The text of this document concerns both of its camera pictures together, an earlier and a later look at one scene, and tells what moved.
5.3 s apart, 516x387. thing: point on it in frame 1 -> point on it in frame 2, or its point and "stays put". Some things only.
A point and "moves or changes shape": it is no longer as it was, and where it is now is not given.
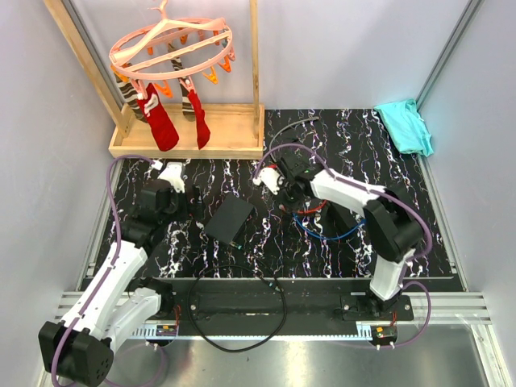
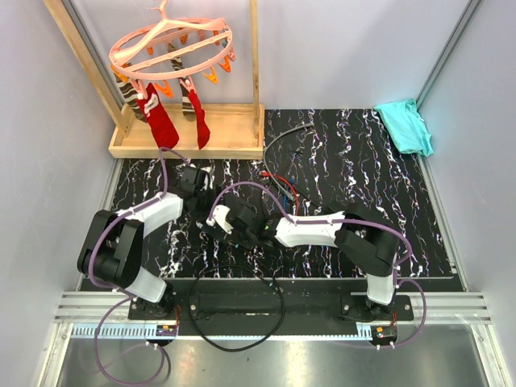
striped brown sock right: x=187 y=106 stays put
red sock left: x=162 y=125 stays put
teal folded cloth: x=408 y=128 stays put
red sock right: x=203 y=131 stays put
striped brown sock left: x=130 y=97 stays put
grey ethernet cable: x=314 y=118 -> x=288 y=195
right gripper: x=290 y=205 -> x=234 y=235
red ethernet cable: x=282 y=207 moves or changes shape
